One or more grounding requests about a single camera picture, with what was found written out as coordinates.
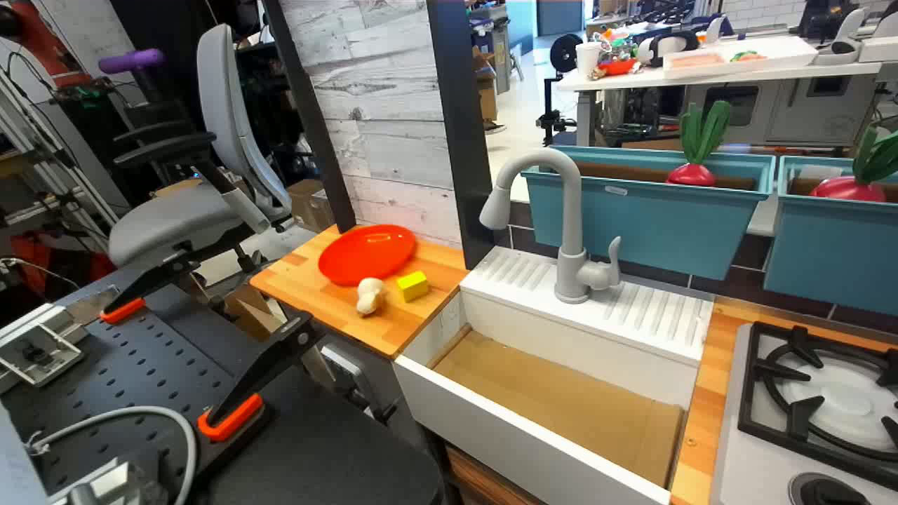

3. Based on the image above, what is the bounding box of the left toy radish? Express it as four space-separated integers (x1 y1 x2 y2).
669 101 733 185

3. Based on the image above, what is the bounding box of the white toy mushroom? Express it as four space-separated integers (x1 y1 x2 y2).
356 279 385 317

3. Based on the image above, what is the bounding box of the orange plate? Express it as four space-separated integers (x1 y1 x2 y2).
316 226 419 286

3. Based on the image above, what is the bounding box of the grey office chair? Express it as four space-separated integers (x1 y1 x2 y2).
110 24 312 266

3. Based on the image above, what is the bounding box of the grey toy faucet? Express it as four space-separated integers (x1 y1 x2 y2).
481 149 624 303

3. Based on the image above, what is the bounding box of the black orange clamp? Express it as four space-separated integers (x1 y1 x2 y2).
98 261 197 325
197 314 323 443

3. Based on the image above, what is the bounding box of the grey cable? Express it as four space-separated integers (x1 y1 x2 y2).
26 404 203 505

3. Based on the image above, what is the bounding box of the teal planter box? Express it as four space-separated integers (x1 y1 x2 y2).
763 154 898 314
565 147 775 282

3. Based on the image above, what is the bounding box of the white background table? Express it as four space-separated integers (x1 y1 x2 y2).
561 36 898 149

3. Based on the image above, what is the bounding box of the yellow block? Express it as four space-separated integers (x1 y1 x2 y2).
395 273 429 303

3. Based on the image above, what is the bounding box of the left teal planter box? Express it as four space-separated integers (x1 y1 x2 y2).
565 147 775 282

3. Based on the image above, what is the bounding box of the toy radish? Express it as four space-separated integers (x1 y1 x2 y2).
813 126 898 202
669 101 733 185

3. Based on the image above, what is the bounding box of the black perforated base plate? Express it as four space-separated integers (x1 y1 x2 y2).
4 296 262 494

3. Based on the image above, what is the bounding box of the wooden counter board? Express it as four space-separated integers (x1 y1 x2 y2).
250 227 465 360

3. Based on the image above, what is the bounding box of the toy stove burner grate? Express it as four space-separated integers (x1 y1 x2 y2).
714 324 898 505

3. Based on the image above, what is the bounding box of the right teal planter box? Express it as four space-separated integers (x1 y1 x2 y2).
763 154 898 314

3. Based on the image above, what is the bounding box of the white toy sink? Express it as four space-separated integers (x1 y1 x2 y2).
392 247 714 505

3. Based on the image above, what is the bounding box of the far black orange clamp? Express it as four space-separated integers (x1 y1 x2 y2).
98 261 197 325

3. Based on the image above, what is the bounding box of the right toy radish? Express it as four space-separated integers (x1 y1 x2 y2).
813 126 898 202

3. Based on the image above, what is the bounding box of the near black orange clamp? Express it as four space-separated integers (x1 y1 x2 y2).
197 314 323 443

